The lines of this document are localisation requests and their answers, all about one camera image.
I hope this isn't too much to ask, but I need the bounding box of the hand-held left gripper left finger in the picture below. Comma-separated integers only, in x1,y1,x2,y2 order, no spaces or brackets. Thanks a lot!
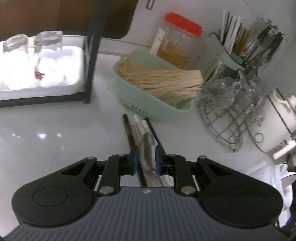
50,148,139,195

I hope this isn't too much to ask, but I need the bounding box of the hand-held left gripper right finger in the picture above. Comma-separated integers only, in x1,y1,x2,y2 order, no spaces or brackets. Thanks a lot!
155,146,243,196

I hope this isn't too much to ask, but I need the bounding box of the metal spoon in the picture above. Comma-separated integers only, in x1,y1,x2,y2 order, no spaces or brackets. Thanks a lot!
139,133,165,187

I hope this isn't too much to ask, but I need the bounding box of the wooden chopstick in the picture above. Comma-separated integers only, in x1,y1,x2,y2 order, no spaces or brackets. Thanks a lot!
129,124,139,149

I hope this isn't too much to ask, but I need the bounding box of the black chopstick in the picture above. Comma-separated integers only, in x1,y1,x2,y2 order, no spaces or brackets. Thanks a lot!
147,118,167,158
122,114,147,187

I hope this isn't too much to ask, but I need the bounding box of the green plastic basket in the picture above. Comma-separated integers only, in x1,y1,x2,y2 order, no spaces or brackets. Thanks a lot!
112,50,199,123

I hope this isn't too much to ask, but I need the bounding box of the dried noodles bundle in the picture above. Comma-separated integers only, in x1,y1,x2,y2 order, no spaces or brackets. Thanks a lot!
116,59,204,103

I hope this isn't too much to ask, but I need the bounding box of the clear stemmed glass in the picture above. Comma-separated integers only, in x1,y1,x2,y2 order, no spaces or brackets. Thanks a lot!
231,70,262,102
208,77,234,98

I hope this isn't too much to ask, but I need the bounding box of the black dish rack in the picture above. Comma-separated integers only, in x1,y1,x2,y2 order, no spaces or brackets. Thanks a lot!
0,0,107,109

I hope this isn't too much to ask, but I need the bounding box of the white drip tray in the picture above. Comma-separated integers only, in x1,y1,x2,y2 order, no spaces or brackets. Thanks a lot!
0,45,85,100

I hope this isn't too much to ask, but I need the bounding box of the white electric cooker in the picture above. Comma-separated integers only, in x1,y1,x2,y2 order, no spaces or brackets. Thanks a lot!
248,93,296,161

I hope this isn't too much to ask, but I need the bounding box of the green chopstick holder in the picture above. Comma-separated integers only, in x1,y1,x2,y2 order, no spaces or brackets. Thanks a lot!
203,32,252,82

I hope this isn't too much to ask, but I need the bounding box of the red-lidded plastic jar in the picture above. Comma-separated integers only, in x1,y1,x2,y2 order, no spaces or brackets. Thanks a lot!
151,12,203,70

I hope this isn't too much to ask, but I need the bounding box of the red-marked clear drinking glass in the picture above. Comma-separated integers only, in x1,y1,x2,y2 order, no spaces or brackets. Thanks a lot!
34,31,63,87

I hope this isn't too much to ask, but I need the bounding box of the brown cutting board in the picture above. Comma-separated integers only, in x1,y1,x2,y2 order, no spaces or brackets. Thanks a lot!
0,0,154,40

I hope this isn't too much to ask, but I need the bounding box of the wire glass rack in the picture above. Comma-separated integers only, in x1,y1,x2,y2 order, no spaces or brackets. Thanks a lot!
198,70,269,152

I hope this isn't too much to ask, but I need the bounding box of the black-handled kitchen utensil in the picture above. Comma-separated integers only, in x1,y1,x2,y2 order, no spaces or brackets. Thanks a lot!
264,23,285,66
245,20,272,64

